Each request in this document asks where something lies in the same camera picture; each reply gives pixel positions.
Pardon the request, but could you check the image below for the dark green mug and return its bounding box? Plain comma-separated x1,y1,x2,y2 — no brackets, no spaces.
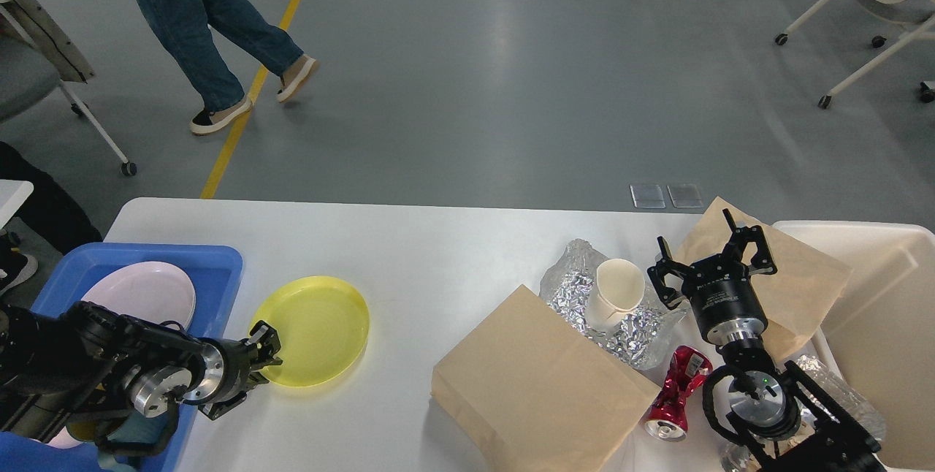
66,412,178,471

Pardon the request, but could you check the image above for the pink mug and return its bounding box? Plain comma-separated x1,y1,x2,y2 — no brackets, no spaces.
46,427,84,449

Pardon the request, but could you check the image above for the large brown paper bag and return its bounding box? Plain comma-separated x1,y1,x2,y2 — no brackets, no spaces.
431,286,659,471

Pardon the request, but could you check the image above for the crushed red can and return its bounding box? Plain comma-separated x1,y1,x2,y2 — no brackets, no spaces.
644,345,714,442

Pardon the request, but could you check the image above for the grey chair left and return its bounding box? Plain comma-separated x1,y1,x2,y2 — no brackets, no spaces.
1,0,138,177

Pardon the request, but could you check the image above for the floor socket plate right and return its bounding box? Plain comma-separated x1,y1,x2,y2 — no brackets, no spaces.
667,183,704,209

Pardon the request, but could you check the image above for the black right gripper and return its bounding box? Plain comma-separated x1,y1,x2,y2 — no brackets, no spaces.
646,208,778,346

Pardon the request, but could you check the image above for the person in black trousers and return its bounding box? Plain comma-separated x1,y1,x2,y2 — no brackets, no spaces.
1,142,102,294

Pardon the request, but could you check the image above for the white plastic bin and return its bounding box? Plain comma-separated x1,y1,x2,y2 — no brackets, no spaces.
776,220,934,471

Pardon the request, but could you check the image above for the floor socket plate left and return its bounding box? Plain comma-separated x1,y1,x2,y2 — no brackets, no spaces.
629,183,667,210

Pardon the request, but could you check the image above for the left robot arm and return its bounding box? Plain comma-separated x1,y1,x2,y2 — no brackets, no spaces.
1,301,283,457

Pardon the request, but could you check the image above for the crumpled aluminium foil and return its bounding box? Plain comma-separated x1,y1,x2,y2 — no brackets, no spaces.
540,239,688,371

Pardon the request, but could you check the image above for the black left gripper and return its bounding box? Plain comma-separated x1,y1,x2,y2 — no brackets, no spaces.
183,320,283,421

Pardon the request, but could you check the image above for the pink plate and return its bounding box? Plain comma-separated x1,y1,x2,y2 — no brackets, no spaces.
81,260,196,330

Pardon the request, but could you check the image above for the blue plastic tray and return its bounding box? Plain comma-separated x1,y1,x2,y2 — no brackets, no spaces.
1,243,243,471

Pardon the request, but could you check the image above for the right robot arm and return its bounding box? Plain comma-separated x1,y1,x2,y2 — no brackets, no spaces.
647,209,884,471

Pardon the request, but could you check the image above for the white paper cup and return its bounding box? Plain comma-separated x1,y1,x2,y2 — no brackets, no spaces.
584,259,646,332

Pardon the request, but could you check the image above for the white side table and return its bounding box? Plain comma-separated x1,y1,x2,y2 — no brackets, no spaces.
0,179,34,229

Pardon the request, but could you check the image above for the yellow plastic plate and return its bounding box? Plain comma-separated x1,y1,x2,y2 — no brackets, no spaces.
253,275,370,387

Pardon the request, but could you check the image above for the floor socket plate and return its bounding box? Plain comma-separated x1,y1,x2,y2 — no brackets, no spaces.
629,183,667,210
667,183,704,209

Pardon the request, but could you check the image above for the brown paper bag right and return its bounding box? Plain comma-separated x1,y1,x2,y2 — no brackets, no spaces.
673,198,854,362

